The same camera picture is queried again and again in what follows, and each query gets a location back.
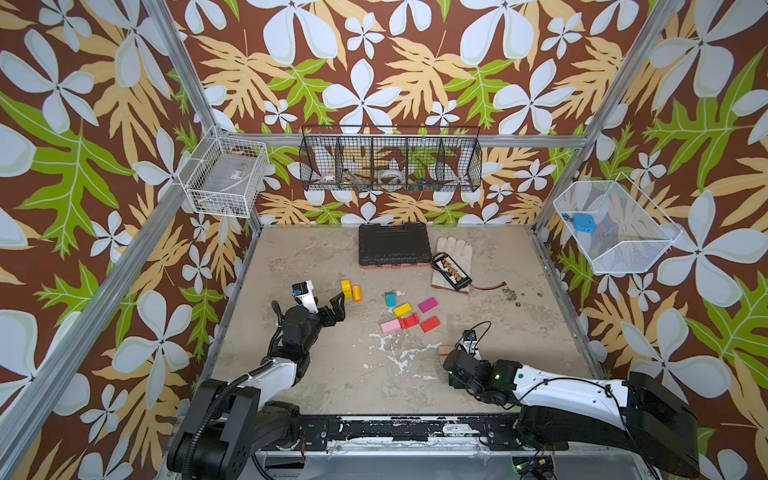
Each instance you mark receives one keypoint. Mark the red rectangular block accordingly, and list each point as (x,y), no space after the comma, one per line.
(430,324)

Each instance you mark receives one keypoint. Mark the teal block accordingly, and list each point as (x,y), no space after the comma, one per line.
(390,299)

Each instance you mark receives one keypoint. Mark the white wire basket left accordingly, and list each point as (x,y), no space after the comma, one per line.
(223,175)

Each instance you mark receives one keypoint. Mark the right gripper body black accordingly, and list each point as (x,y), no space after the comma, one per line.
(458,365)

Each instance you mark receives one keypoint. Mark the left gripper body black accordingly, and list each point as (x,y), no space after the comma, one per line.
(315,325)

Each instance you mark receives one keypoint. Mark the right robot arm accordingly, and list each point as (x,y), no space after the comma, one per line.
(638,414)

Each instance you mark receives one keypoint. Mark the black wire basket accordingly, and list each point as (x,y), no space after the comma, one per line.
(390,158)

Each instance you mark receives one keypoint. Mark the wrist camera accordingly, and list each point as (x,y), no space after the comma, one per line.
(303,294)
(470,346)

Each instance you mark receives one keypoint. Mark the magenta block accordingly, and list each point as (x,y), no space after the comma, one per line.
(428,305)

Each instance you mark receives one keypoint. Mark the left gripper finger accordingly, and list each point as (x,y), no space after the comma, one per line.
(331,316)
(337,305)

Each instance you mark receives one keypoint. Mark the blue object in basket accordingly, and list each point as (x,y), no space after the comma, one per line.
(583,223)

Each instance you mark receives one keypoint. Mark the beige work glove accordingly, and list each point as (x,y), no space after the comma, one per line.
(460,250)

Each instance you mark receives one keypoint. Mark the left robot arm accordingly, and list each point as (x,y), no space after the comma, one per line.
(228,421)

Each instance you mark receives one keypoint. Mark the orange cylinder block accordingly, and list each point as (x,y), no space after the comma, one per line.
(357,293)

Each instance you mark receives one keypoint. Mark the black battery holder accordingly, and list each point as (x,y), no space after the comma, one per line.
(447,274)

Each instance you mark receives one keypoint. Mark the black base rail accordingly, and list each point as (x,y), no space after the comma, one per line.
(494,432)

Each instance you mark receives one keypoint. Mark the pink block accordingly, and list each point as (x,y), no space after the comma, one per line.
(391,326)

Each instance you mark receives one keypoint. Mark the yellow arch block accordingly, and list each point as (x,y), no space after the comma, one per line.
(347,289)

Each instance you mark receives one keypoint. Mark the white wire basket right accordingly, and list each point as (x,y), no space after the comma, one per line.
(633,232)

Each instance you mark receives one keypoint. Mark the yellow rectangular block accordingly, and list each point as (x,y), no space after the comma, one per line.
(403,310)

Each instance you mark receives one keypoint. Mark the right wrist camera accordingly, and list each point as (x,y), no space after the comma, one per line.
(470,346)

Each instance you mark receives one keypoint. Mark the black tool case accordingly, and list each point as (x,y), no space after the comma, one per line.
(394,245)

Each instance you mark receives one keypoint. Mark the red arch block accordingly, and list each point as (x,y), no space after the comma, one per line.
(409,321)

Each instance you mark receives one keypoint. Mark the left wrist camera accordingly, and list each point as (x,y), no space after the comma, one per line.
(303,294)

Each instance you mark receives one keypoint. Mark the white wire basket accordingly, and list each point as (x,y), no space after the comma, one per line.
(223,175)
(633,232)

